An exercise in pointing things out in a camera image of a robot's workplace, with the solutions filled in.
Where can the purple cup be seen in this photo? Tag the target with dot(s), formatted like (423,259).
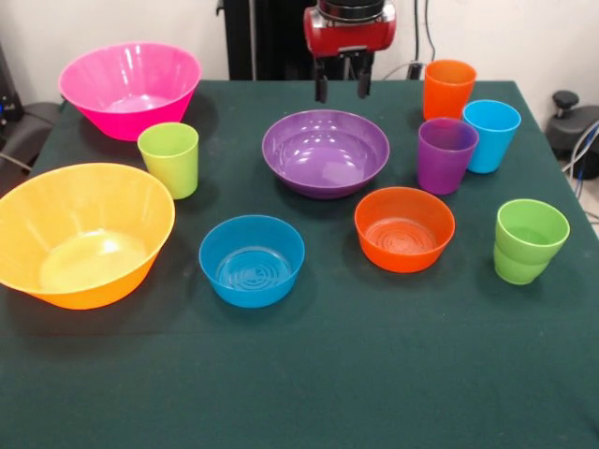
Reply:
(442,173)

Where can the large pink bowl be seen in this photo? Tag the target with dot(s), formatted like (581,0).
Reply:
(93,79)

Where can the large orange yellow bowl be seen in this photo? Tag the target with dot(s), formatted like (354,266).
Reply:
(70,201)

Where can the orange cup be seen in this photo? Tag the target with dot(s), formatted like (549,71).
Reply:
(444,100)

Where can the black computer tower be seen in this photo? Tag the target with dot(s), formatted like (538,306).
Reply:
(7,93)

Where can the small orange bowl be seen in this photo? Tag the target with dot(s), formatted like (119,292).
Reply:
(402,262)

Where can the blue cup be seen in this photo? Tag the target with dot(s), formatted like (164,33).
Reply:
(496,140)

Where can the dark green tablecloth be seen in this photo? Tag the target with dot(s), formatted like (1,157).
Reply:
(327,374)

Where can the green cup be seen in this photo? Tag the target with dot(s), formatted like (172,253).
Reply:
(519,271)
(533,220)

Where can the black equipment with knob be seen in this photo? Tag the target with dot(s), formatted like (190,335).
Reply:
(573,126)

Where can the black power adapter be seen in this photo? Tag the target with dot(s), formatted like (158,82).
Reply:
(415,70)

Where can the purple bowl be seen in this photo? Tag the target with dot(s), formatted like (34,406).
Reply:
(327,154)

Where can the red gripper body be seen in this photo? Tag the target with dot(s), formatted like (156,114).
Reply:
(351,36)

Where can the lime yellow cup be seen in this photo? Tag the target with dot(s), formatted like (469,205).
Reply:
(173,173)

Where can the small blue bowl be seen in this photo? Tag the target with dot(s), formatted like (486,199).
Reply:
(252,292)

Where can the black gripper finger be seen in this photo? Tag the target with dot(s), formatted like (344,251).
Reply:
(365,79)
(321,84)

